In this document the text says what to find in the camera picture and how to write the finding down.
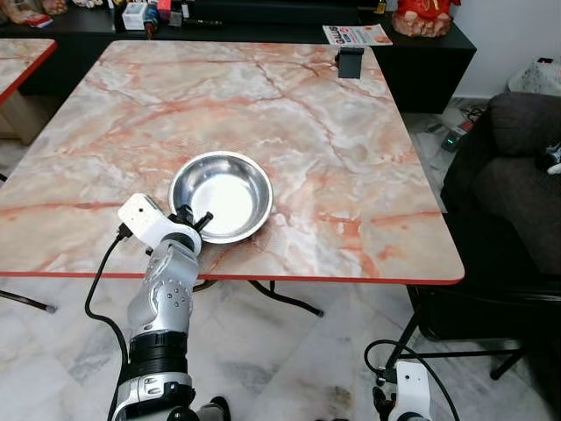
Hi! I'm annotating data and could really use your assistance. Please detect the round steel bowl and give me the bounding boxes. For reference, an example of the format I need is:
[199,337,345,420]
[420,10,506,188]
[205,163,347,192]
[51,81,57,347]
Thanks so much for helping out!
[168,151,273,245]

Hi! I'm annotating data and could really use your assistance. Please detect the large marble pattern folding table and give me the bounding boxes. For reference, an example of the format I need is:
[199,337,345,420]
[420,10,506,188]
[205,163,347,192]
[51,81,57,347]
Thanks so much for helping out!
[0,39,465,318]

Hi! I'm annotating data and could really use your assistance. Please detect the black white plush toy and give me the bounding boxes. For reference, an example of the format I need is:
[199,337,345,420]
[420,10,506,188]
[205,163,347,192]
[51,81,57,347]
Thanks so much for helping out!
[545,145,561,175]

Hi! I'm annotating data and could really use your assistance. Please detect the grey black robot left leg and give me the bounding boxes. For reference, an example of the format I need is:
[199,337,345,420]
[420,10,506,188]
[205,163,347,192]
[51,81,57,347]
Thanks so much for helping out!
[195,396,231,421]

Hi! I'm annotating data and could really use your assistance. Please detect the dark brown sofa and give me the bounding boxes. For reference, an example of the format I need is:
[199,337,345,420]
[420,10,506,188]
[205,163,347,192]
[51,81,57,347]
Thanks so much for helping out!
[441,92,561,282]

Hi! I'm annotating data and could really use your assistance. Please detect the small white box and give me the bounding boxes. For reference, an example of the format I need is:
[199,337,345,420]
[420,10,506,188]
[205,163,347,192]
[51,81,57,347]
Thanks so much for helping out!
[123,2,150,30]

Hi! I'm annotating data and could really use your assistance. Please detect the white mesh basket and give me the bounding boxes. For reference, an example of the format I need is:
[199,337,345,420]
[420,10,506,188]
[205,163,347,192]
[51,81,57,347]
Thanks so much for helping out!
[507,57,561,96]

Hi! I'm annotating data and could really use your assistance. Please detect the black table edge clamp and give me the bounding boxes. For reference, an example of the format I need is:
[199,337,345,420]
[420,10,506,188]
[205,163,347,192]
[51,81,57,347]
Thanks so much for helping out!
[337,46,366,80]

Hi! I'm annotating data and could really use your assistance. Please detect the red rimmed marble pattern table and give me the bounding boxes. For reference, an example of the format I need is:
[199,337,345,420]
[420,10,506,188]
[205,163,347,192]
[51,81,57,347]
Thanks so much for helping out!
[0,39,58,106]

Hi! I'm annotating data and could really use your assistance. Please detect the orange white printed leaflet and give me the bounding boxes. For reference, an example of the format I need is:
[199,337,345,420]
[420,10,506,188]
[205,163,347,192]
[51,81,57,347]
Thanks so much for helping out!
[323,24,393,46]

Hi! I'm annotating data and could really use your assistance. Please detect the red pink packet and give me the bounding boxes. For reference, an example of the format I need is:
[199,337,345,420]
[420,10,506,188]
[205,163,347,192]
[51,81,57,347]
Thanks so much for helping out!
[0,4,53,28]

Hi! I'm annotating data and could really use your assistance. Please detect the power strip with green light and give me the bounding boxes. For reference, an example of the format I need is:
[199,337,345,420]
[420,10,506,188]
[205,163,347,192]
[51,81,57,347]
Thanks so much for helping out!
[441,118,474,153]

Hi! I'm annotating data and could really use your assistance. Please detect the black low cabinet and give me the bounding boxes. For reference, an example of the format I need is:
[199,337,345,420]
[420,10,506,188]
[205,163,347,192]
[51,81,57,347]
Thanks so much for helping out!
[0,7,477,115]

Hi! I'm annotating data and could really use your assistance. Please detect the red figurine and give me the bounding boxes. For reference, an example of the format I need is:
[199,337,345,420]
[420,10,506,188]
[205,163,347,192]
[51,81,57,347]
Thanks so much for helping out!
[391,0,462,38]

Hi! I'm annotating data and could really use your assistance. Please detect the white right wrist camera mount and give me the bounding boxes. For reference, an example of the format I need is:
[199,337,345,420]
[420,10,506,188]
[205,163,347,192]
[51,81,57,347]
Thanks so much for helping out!
[394,360,432,421]

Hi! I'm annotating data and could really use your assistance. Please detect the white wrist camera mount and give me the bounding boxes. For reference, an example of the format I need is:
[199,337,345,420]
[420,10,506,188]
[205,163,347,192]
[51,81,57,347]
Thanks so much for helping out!
[117,194,201,255]
[394,360,432,421]

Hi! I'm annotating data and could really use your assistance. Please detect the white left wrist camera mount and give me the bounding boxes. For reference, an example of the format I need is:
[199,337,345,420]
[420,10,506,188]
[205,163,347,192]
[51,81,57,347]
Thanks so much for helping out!
[117,194,201,255]

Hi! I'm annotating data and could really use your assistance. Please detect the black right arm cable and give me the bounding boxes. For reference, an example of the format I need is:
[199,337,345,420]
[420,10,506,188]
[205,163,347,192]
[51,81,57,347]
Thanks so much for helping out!
[364,339,461,421]

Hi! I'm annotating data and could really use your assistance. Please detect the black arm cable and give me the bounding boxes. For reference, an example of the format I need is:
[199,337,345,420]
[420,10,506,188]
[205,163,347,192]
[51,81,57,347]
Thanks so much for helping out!
[84,225,132,369]
[364,339,461,421]

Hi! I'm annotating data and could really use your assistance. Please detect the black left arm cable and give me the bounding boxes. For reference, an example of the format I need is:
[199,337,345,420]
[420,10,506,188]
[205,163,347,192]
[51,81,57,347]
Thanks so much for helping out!
[84,225,132,369]

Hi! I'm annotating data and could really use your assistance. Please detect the black metal frame chair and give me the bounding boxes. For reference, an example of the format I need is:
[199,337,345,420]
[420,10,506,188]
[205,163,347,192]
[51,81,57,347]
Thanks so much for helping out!
[386,209,561,387]

